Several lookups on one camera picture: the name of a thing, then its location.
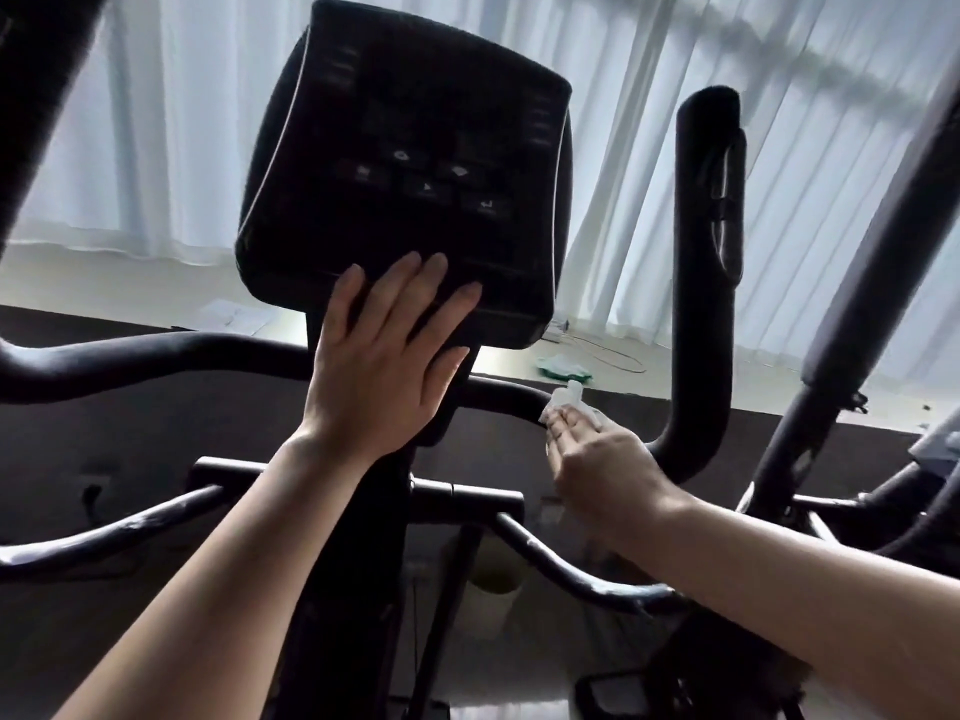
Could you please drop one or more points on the white wet wipe sheet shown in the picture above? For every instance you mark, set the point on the white wet wipe sheet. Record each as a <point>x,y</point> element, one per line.
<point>564,397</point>

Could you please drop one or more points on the person's right hand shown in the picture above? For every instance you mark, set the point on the person's right hand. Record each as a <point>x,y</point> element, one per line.
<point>608,480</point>

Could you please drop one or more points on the person's left forearm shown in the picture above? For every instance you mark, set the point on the person's left forearm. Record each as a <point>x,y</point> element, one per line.
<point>225,592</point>

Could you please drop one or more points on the white wall socket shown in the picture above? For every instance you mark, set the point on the white wall socket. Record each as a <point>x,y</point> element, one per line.
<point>93,490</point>

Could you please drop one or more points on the white flat paper sheet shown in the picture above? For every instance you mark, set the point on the white flat paper sheet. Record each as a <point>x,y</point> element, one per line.
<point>225,315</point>

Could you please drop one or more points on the white curtain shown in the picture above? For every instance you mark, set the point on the white curtain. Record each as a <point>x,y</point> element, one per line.
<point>180,127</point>

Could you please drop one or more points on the person's left hand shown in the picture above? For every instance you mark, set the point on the person's left hand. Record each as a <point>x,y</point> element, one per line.
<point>383,375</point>

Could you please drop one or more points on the person's right forearm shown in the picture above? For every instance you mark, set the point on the person's right forearm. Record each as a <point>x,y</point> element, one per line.
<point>810,592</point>

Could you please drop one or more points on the white green wet wipes pack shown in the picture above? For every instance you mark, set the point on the white green wet wipes pack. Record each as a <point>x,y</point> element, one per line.
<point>567,370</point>

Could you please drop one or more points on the white trash bin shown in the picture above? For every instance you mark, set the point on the white trash bin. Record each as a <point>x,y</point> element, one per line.
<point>488,585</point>

